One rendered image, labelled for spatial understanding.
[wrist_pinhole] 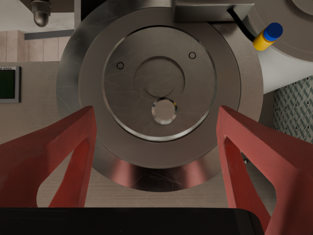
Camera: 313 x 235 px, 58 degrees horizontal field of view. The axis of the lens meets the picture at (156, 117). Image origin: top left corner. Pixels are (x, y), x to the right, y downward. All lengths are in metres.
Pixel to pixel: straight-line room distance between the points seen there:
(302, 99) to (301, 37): 0.16
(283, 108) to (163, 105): 0.31
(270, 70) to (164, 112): 0.14
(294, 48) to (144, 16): 0.11
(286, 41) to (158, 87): 0.11
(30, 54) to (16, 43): 0.20
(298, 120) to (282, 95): 0.06
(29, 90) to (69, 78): 0.38
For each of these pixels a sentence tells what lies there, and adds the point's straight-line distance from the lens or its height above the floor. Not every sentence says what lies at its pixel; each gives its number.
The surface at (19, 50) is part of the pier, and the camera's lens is 3.88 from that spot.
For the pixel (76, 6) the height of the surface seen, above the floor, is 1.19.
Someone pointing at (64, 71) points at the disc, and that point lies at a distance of 0.21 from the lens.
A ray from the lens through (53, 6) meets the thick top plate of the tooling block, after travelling 0.63.
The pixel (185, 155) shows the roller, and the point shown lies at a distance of 0.20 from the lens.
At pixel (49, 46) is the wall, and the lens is 3.81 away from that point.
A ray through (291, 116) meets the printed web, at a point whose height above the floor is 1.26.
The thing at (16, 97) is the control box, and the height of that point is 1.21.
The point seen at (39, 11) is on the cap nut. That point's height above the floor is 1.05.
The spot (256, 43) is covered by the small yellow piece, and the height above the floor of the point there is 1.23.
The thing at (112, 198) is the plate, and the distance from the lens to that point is 0.55.
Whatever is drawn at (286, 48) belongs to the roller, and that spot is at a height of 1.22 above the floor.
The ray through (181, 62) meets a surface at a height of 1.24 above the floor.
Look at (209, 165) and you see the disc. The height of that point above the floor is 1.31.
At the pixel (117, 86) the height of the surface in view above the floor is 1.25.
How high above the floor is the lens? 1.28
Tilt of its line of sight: 4 degrees down
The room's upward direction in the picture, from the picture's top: 179 degrees clockwise
